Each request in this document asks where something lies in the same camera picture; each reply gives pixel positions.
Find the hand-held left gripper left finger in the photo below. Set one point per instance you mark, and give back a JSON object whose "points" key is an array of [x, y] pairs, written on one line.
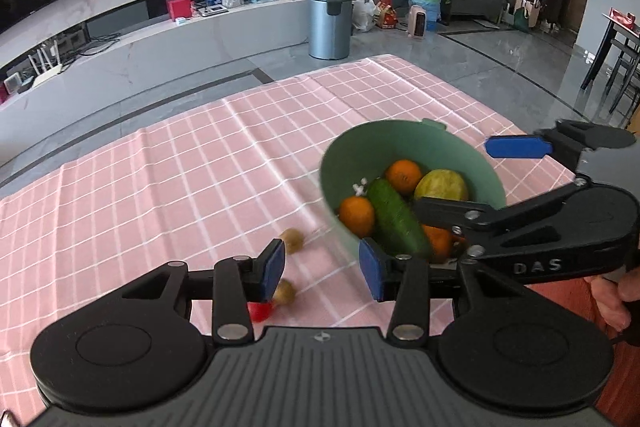
{"points": [[274, 269]]}

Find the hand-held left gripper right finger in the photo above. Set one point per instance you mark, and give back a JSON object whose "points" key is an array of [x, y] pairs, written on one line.
{"points": [[372, 269]]}

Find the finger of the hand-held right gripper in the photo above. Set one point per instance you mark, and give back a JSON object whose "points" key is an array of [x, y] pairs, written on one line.
{"points": [[517, 147], [460, 212]]}

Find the brown kiwi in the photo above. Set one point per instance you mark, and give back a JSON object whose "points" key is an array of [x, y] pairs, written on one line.
{"points": [[292, 240], [286, 292]]}

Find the yellow-green pomelo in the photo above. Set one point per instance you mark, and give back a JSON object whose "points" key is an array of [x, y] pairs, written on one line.
{"points": [[442, 186]]}

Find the orange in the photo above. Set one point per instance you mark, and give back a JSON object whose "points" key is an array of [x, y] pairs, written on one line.
{"points": [[356, 215], [440, 241], [404, 175]]}

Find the red tomato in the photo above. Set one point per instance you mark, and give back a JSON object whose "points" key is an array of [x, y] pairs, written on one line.
{"points": [[259, 312]]}

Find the green cucumber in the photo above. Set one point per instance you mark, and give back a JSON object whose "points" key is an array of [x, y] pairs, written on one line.
{"points": [[397, 217]]}

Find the green colander bowl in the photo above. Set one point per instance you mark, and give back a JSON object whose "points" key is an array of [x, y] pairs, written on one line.
{"points": [[345, 167]]}

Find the person's right hand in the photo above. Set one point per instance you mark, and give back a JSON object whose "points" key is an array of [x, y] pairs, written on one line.
{"points": [[607, 302]]}

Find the dark dining chair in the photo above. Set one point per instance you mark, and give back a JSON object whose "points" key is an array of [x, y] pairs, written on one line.
{"points": [[625, 77]]}

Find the pink checked tablecloth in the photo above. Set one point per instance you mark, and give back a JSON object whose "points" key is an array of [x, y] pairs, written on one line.
{"points": [[175, 187]]}

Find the dark dining table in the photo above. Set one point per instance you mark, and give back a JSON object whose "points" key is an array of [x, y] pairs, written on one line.
{"points": [[612, 32]]}

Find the small pink space heater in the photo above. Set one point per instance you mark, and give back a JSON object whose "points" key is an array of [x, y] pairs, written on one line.
{"points": [[418, 22]]}

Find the red gift bag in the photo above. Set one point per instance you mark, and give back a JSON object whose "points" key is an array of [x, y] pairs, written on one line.
{"points": [[386, 13]]}

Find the white plastic bag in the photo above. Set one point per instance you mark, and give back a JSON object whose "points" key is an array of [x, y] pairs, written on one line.
{"points": [[365, 14]]}

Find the grey pedal trash can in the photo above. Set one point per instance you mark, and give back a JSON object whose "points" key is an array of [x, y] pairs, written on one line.
{"points": [[329, 27]]}

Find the white marble media console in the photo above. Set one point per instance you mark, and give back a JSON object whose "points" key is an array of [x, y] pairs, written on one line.
{"points": [[175, 52]]}

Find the small digital scale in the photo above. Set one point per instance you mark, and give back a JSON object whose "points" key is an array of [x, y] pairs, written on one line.
{"points": [[212, 10]]}

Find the red box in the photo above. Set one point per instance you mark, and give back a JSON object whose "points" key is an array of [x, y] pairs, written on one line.
{"points": [[179, 8]]}

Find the white router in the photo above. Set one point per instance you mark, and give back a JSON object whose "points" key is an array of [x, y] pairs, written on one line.
{"points": [[47, 69]]}

